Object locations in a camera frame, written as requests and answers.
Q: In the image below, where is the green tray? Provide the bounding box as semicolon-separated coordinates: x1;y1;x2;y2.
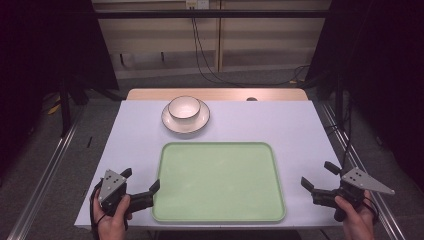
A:
151;141;287;224

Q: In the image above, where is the black wall cable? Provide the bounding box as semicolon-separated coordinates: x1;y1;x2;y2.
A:
190;17;311;87

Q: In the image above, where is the white bowl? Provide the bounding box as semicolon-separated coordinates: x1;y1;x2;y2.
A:
167;95;202;122

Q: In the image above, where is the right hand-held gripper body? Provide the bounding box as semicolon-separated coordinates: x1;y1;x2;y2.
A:
312;166;396;223

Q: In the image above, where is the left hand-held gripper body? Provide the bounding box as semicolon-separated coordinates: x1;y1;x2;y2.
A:
97;169;155;217

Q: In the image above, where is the white plate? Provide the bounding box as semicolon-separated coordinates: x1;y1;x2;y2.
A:
161;99;211;135

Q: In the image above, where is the black horizontal bar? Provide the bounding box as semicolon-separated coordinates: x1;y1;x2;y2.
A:
93;9;332;20

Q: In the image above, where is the metal floor rail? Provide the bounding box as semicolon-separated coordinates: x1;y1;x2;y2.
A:
320;102;407;240
5;105;86;240

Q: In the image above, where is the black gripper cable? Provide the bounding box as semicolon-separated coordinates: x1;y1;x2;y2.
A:
88;179;104;234
362;195;380;225

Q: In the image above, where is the white wall socket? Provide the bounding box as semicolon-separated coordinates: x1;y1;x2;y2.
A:
185;0;211;10

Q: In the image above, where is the black metal stand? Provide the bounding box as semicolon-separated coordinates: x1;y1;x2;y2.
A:
334;71;346;132
58;75;74;138

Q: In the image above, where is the yellow floor tape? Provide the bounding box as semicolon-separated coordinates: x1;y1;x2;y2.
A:
47;95;63;116

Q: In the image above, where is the person's right hand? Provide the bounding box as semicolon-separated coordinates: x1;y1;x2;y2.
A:
334;190;377;240

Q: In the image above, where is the black curtain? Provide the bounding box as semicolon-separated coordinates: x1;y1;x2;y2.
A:
304;0;424;183
0;0;120;174

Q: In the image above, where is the person's left hand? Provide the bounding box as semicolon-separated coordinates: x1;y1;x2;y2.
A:
92;194;134;240

